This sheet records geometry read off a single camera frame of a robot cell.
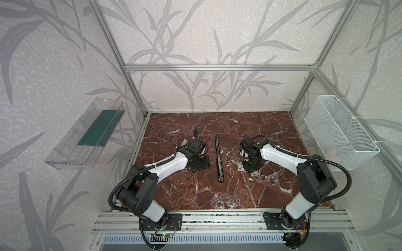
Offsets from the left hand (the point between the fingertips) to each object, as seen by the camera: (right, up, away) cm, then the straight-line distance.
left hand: (211, 161), depth 87 cm
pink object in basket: (+58, +6, -14) cm, 60 cm away
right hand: (+22, -3, +2) cm, 22 cm away
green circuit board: (-20, -30, -17) cm, 40 cm away
